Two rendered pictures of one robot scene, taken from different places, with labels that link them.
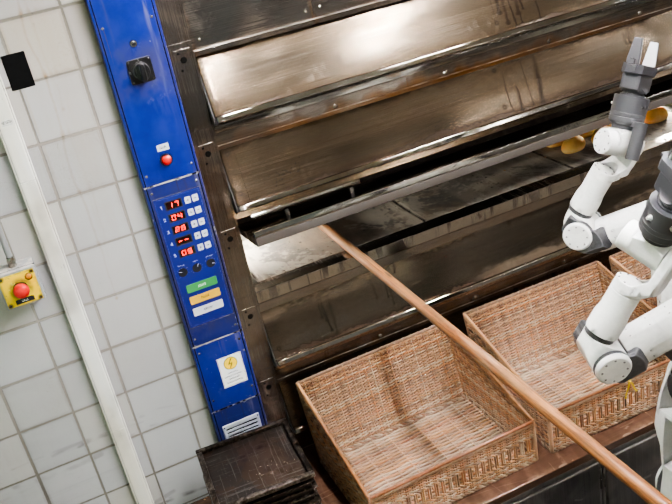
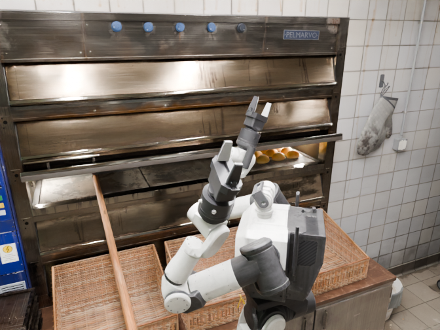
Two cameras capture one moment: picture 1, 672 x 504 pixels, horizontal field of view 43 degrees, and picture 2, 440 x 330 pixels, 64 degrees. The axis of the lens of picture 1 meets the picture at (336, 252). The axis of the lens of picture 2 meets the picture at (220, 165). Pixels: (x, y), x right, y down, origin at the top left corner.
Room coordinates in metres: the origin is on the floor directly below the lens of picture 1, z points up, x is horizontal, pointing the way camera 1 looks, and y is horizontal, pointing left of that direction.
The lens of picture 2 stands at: (0.59, -0.58, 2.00)
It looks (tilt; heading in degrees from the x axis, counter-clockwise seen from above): 20 degrees down; 356
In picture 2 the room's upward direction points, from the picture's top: straight up
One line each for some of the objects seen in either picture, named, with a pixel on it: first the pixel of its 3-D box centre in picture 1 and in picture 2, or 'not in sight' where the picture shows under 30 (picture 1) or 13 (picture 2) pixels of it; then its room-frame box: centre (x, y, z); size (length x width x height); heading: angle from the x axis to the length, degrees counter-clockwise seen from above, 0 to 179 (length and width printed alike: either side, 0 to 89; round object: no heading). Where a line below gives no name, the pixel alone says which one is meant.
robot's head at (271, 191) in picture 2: not in sight; (264, 197); (1.71, -0.82, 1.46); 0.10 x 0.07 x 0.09; 164
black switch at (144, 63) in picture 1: (139, 62); not in sight; (2.15, 0.38, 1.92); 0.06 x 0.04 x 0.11; 109
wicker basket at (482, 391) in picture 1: (414, 420); (113, 300); (2.10, -0.13, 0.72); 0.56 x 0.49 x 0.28; 110
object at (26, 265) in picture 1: (19, 283); not in sight; (2.01, 0.81, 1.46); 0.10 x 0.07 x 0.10; 109
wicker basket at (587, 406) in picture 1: (576, 349); (221, 272); (2.29, -0.70, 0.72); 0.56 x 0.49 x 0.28; 108
